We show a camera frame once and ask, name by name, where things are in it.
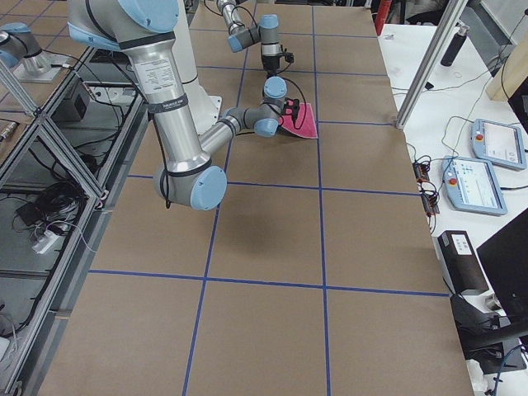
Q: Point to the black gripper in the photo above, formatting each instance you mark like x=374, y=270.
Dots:
x=284, y=120
x=271, y=64

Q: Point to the pink towel white edge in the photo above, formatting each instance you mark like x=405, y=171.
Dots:
x=305, y=127

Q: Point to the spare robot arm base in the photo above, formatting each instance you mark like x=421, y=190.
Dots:
x=21, y=52

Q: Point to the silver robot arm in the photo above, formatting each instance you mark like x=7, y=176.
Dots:
x=265, y=32
x=145, y=32

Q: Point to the red cylinder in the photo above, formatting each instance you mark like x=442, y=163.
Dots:
x=381, y=15

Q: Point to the small circuit board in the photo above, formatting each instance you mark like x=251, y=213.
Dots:
x=427, y=189

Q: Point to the black bottle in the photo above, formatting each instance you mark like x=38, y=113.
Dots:
x=455, y=46

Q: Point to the front teach pendant tablet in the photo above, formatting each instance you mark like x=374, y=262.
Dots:
x=471, y=186

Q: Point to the teach pendant tablet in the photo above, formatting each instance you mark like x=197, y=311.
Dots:
x=471, y=186
x=499, y=143

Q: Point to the rear teach pendant tablet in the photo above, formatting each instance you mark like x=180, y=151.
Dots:
x=499, y=143

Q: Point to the black box white label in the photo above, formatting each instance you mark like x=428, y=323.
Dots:
x=462, y=268

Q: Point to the black monitor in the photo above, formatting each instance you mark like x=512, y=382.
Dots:
x=504, y=260

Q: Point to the white power strip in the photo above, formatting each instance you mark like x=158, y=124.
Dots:
x=45, y=242

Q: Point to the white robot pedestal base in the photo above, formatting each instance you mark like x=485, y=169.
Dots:
x=204, y=108

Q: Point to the aluminium frame post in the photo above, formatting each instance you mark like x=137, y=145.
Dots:
x=442, y=33

